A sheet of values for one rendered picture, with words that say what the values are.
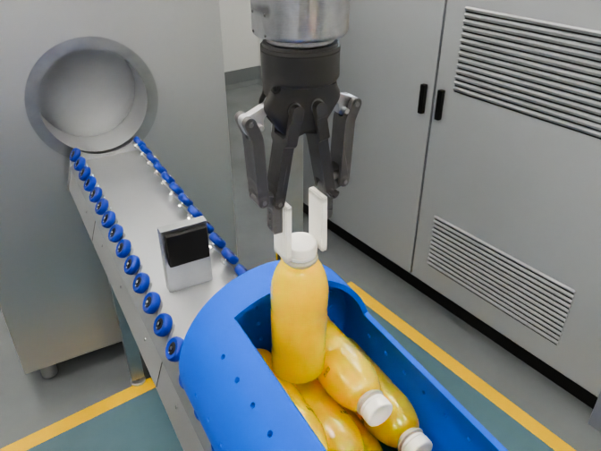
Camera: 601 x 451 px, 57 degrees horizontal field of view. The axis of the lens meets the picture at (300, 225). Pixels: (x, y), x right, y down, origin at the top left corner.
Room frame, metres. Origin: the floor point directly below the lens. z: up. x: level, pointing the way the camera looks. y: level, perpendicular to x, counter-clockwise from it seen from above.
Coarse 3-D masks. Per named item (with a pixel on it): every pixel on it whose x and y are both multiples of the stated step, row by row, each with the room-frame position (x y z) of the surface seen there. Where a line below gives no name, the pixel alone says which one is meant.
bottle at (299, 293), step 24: (288, 264) 0.51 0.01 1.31; (312, 264) 0.51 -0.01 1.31; (288, 288) 0.50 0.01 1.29; (312, 288) 0.50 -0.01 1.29; (288, 312) 0.49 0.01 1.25; (312, 312) 0.49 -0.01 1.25; (288, 336) 0.49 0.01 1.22; (312, 336) 0.50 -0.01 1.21; (288, 360) 0.50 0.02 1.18; (312, 360) 0.50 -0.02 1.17
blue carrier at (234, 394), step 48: (240, 288) 0.58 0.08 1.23; (336, 288) 0.67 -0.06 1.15; (192, 336) 0.55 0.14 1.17; (240, 336) 0.50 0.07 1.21; (384, 336) 0.59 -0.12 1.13; (192, 384) 0.50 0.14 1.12; (240, 384) 0.45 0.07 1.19; (432, 384) 0.50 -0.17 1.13; (240, 432) 0.40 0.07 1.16; (288, 432) 0.37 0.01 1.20; (432, 432) 0.48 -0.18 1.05; (480, 432) 0.42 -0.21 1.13
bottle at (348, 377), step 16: (336, 336) 0.57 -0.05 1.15; (336, 352) 0.54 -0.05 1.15; (352, 352) 0.54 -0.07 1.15; (336, 368) 0.52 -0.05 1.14; (352, 368) 0.51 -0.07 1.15; (368, 368) 0.52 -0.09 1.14; (336, 384) 0.50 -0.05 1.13; (352, 384) 0.49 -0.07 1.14; (368, 384) 0.49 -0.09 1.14; (336, 400) 0.49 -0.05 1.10; (352, 400) 0.48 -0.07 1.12
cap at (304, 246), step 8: (296, 232) 0.54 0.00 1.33; (296, 240) 0.53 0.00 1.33; (304, 240) 0.53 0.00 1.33; (312, 240) 0.52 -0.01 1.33; (296, 248) 0.51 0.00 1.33; (304, 248) 0.51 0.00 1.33; (312, 248) 0.51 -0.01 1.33; (296, 256) 0.51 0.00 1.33; (304, 256) 0.51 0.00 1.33; (312, 256) 0.51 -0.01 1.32
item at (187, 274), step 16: (176, 224) 0.97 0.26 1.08; (192, 224) 0.97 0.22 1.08; (160, 240) 0.94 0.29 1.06; (176, 240) 0.94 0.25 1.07; (192, 240) 0.95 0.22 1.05; (176, 256) 0.93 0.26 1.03; (192, 256) 0.95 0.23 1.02; (208, 256) 0.97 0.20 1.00; (176, 272) 0.95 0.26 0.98; (192, 272) 0.97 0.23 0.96; (208, 272) 0.98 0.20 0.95; (176, 288) 0.95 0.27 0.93
